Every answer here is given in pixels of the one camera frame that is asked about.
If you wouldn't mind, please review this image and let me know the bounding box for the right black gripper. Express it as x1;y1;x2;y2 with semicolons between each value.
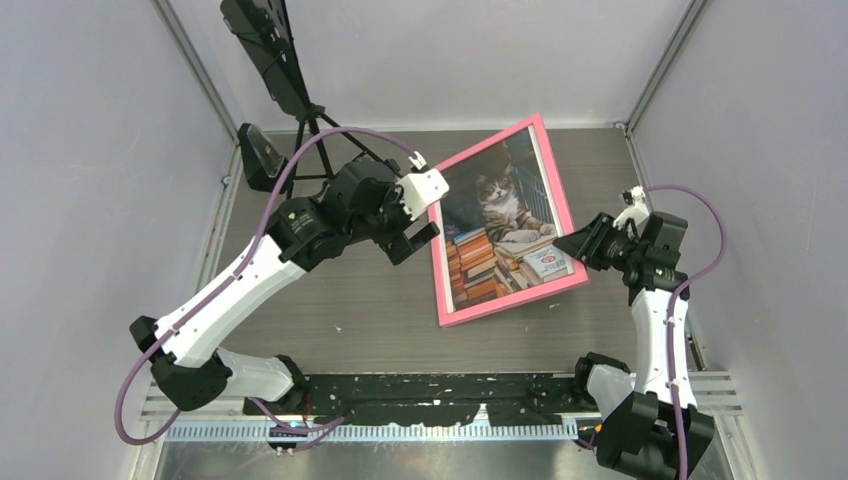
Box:
553;213;646;273

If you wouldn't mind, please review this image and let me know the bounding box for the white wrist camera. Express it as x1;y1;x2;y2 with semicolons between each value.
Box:
613;186;650;233
396;151;450;220

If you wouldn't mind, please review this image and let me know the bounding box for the black wedge stand base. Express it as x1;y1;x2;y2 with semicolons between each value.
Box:
237;123;288;193

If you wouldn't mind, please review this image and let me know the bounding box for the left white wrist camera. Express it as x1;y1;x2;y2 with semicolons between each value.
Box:
396;151;450;220

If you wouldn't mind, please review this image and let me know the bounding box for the aluminium rail front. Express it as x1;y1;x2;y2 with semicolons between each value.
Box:
140;370;743;444

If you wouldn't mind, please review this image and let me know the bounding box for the black camera tripod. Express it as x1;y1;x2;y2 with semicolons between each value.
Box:
282;102;383;199

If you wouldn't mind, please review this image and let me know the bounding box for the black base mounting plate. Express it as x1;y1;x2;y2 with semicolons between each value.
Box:
262;373;597;427

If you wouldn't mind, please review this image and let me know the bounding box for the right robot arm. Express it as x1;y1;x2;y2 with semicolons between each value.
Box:
553;212;715;479

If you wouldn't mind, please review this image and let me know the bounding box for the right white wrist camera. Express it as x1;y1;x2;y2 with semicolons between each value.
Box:
613;186;650;233

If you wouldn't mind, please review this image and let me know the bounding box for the cat photo print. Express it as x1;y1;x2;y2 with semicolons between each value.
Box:
439;127;575;314

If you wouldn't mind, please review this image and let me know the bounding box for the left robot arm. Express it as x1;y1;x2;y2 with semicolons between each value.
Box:
130;159;449;414

